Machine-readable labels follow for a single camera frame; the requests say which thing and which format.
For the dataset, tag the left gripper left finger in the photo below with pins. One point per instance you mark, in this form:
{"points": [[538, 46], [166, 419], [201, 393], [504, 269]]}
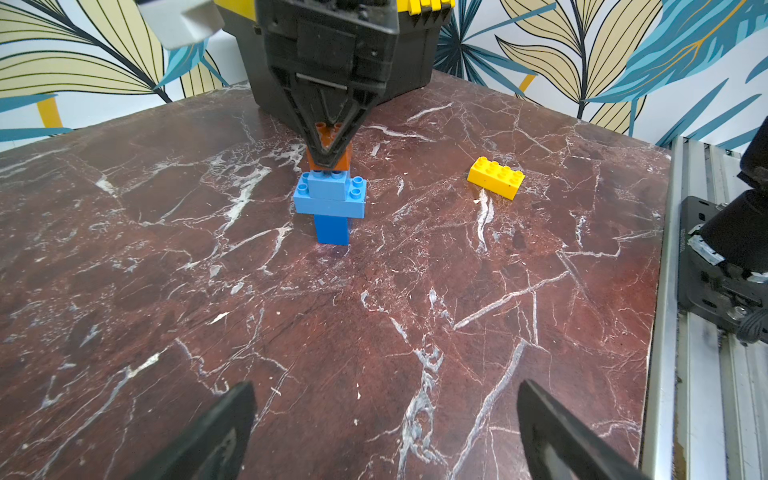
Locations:
{"points": [[213, 446]]}

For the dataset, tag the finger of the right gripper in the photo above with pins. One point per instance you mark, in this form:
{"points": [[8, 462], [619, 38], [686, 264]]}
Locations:
{"points": [[344, 111], [301, 95]]}

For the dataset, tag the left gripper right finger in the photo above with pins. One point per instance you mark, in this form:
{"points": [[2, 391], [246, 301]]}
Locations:
{"points": [[557, 445]]}

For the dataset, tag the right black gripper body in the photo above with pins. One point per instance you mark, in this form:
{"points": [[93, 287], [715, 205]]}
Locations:
{"points": [[331, 43]]}

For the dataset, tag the long light blue lego brick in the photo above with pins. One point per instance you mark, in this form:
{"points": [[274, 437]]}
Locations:
{"points": [[331, 193]]}

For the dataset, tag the dark blue lego brick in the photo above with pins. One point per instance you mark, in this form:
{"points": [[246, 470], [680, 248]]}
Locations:
{"points": [[332, 230]]}

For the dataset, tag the yellow lego brick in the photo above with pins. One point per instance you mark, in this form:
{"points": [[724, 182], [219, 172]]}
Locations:
{"points": [[497, 178]]}

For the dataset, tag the yellow black toolbox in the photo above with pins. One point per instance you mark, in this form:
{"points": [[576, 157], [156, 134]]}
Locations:
{"points": [[419, 25]]}

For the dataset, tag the aluminium front rail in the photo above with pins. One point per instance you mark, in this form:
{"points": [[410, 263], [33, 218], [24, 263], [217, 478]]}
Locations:
{"points": [[706, 407]]}

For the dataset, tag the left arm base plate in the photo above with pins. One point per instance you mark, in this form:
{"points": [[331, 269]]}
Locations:
{"points": [[722, 270]]}

